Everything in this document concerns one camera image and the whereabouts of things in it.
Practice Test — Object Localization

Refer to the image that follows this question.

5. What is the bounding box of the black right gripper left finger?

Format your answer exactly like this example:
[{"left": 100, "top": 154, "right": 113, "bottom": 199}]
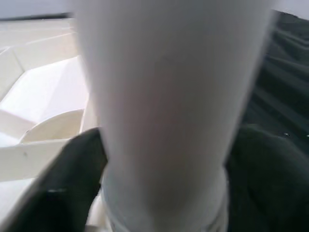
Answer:
[{"left": 0, "top": 128, "right": 108, "bottom": 232}]

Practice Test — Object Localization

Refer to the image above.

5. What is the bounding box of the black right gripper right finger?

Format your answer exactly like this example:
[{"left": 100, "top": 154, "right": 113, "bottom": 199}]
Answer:
[{"left": 224, "top": 125, "right": 309, "bottom": 232}]

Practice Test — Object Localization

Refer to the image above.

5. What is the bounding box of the white plastic table top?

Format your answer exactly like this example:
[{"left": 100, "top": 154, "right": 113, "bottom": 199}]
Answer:
[{"left": 0, "top": 16, "right": 107, "bottom": 232}]

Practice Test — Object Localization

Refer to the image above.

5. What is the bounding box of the white plastic table leg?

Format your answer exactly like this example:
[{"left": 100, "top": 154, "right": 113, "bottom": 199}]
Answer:
[{"left": 73, "top": 0, "right": 278, "bottom": 232}]

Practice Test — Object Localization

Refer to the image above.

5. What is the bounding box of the black table cloth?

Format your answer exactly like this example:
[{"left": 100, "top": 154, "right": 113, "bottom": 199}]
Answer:
[{"left": 0, "top": 9, "right": 309, "bottom": 150}]

